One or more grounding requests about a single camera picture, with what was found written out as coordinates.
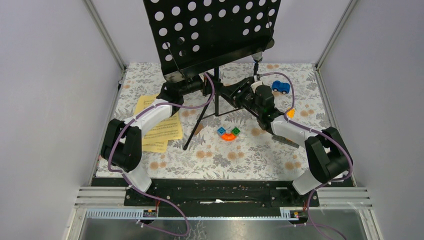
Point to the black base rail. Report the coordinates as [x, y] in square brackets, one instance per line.
[211, 198]

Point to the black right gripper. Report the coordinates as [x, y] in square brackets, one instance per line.
[231, 91]

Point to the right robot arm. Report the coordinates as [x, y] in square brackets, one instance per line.
[326, 152]

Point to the wooden block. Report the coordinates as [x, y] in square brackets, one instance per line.
[198, 129]

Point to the green toy brick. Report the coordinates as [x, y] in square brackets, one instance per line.
[235, 131]

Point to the yellow sheet music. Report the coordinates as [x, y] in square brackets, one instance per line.
[142, 103]
[168, 129]

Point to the blue toy car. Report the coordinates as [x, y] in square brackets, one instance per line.
[282, 87]

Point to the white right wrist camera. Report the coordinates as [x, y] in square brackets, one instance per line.
[255, 85]

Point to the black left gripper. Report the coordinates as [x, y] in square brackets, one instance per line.
[203, 83]

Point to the floral table mat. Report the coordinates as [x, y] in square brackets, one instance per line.
[253, 154]

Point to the black microphone stand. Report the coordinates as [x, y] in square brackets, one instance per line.
[257, 58]

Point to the black music stand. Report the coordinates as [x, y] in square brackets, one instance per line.
[195, 36]

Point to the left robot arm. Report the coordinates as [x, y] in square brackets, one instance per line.
[122, 144]

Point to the blue toy brick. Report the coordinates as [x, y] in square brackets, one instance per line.
[221, 131]

